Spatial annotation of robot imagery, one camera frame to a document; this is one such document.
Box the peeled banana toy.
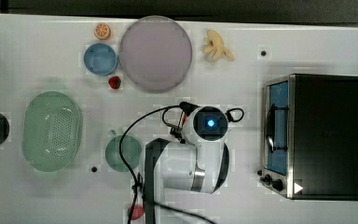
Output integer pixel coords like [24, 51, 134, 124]
[202, 30, 235, 61]

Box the red plush ketchup bottle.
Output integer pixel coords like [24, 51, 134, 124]
[182, 113, 187, 127]

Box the blue cup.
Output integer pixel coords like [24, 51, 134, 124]
[83, 43, 118, 76]

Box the black toaster oven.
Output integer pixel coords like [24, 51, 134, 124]
[257, 74, 358, 201]

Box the red strawberry toy near edge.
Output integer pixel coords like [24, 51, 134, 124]
[127, 203, 145, 220]

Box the green mug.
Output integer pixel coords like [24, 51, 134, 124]
[105, 130, 143, 173]

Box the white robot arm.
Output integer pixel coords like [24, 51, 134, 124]
[143, 104, 229, 224]

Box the green colander basket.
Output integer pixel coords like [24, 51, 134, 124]
[22, 91, 82, 172]

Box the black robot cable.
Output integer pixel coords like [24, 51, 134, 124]
[118, 101, 245, 224]

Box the grey round plate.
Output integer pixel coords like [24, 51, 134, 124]
[119, 16, 192, 92]

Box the small red strawberry toy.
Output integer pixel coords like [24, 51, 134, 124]
[108, 76, 121, 90]

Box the orange slice toy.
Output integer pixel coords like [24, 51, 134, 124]
[94, 23, 112, 40]

